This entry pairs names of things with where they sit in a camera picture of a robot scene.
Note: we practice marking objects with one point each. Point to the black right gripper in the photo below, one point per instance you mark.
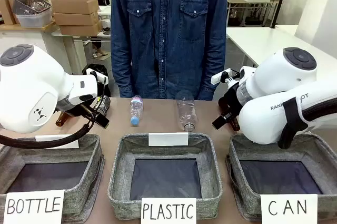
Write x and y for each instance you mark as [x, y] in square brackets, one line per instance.
[231, 101]

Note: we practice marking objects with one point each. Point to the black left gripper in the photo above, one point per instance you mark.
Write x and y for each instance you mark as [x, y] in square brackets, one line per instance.
[89, 108]

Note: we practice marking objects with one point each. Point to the brown glass bottle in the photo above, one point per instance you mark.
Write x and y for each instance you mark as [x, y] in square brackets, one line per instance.
[236, 124]
[64, 119]

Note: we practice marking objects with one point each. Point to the printed drink can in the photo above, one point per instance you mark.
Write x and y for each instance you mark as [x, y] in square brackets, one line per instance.
[105, 105]

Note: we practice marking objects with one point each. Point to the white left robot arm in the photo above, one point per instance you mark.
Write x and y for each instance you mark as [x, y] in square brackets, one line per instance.
[31, 89]

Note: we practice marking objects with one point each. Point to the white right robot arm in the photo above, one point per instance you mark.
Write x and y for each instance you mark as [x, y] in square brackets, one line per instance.
[279, 84]

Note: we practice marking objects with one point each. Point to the grey fabric basket for bottles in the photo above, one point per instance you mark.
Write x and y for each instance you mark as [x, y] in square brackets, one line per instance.
[87, 160]

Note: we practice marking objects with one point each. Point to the grey fabric basket for cans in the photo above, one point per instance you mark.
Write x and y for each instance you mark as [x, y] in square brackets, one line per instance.
[237, 171]

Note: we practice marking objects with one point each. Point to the grey fabric basket for plastic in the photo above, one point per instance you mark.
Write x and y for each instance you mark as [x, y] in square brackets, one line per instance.
[118, 171]

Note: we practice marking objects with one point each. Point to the white CAN paper label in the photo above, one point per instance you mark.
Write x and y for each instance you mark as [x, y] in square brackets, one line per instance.
[288, 208]

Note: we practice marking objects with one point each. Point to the clear uncapped plastic bottle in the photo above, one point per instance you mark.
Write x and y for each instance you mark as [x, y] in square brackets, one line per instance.
[186, 113]

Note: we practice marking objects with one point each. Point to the clear bottle with blue cap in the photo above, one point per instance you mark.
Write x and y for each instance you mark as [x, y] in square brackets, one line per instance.
[137, 108]

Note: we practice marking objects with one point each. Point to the blank white card label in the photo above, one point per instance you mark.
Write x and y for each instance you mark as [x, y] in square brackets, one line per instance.
[58, 139]
[168, 139]

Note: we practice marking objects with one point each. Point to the black bag on floor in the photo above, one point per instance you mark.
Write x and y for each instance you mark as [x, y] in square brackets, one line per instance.
[90, 68]

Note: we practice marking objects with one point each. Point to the white work table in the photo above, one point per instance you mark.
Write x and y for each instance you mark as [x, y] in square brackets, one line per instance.
[263, 42]

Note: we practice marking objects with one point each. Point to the person in denim shirt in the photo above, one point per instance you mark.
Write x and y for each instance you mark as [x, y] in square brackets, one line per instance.
[168, 37]

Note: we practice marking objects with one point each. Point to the white PLASTIC paper label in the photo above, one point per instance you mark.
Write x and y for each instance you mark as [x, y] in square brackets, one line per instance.
[168, 210]

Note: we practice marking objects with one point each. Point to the white BOTTLE paper label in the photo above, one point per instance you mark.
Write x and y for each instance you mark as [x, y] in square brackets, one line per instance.
[34, 205]

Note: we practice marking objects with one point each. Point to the stacked cardboard boxes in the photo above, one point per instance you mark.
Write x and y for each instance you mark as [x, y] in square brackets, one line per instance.
[76, 8]

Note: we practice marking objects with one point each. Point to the clear plastic storage bin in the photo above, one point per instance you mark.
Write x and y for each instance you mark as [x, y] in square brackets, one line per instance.
[31, 13]

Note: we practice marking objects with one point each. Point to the small cardboard box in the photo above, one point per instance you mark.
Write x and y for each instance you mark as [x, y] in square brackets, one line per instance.
[6, 10]

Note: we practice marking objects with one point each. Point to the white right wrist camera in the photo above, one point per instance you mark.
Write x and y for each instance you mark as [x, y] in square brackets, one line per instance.
[221, 77]

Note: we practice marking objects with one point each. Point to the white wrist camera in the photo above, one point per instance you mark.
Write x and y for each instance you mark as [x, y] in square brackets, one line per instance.
[94, 73]
[221, 77]

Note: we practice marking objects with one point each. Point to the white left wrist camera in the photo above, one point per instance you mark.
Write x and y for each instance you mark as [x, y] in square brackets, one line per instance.
[94, 73]

